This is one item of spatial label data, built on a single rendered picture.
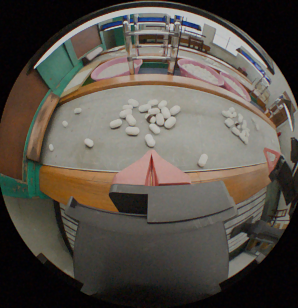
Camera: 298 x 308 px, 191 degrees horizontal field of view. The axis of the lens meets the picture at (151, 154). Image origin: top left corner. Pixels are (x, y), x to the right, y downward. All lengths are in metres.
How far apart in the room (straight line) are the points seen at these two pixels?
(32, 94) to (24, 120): 0.12
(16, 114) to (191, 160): 0.65
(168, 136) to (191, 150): 0.07
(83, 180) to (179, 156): 0.25
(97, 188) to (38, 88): 0.52
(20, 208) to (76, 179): 1.26
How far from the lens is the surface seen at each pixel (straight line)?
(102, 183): 0.24
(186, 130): 0.29
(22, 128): 0.50
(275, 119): 5.11
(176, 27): 0.38
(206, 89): 0.44
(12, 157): 0.49
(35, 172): 0.51
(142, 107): 0.29
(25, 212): 1.48
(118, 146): 0.27
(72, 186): 0.30
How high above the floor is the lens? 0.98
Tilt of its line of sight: 76 degrees down
